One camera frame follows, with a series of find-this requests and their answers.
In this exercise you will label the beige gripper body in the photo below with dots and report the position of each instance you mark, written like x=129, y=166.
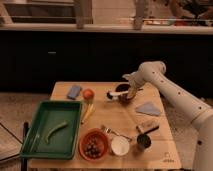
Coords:
x=131, y=92

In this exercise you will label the white dish brush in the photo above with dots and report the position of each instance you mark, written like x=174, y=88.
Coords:
x=112, y=94

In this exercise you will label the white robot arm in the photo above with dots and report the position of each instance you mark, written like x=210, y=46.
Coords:
x=198, y=112

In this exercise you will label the dark brown bowl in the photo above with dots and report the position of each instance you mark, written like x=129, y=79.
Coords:
x=123, y=89

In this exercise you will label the grey triangular cloth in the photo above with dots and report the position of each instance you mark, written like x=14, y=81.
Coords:
x=148, y=108

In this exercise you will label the tan sponge block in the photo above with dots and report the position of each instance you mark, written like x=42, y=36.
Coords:
x=147, y=126

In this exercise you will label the wooden table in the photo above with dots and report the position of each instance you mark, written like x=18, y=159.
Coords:
x=162, y=154

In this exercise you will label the orange tomato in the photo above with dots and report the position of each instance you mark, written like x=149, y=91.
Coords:
x=88, y=94

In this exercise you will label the yellow banana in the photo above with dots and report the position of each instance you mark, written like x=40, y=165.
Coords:
x=89, y=110

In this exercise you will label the silver fork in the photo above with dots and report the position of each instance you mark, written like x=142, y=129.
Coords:
x=110, y=131

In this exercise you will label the metal measuring cup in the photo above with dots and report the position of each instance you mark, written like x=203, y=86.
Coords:
x=143, y=140

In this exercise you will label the white cup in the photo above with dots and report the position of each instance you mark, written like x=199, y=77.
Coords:
x=120, y=146

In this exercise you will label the orange bowl with berries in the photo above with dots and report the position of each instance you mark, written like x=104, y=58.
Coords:
x=93, y=146

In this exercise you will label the green bean pod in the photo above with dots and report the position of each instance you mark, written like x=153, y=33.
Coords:
x=53, y=130

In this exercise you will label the green plastic tray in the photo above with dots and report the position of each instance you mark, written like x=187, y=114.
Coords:
x=63, y=142

